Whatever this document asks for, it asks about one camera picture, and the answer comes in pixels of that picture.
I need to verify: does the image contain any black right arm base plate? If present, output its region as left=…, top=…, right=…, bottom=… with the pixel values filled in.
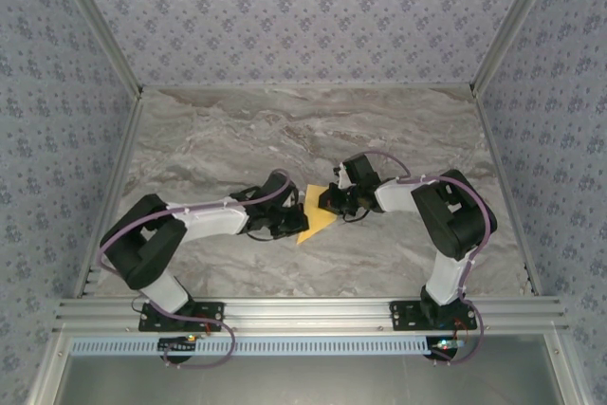
left=388, top=300, right=478, bottom=333

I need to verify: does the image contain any aluminium mounting rail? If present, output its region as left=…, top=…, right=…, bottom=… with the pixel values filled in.
left=51, top=296, right=570, bottom=336

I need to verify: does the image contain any aluminium side rail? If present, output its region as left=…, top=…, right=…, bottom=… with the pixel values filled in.
left=473, top=91, right=542, bottom=300
left=70, top=91, right=146, bottom=300

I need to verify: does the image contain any yellow cloth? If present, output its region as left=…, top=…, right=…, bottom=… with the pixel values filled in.
left=294, top=183, right=340, bottom=246

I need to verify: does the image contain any small adapter board with LED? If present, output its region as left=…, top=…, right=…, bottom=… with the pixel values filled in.
left=157, top=334, right=198, bottom=354
left=429, top=336, right=464, bottom=359

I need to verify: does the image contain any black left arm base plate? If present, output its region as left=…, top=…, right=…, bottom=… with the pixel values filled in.
left=137, top=300, right=227, bottom=333

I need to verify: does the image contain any aluminium frame post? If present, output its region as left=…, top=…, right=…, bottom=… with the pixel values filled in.
left=46, top=0, right=146, bottom=98
left=469, top=0, right=570, bottom=98

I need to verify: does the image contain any slotted pale cable duct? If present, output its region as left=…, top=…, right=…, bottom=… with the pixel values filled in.
left=69, top=339, right=535, bottom=358

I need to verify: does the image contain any grey metal tray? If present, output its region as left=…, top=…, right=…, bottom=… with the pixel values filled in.
left=28, top=333, right=584, bottom=405

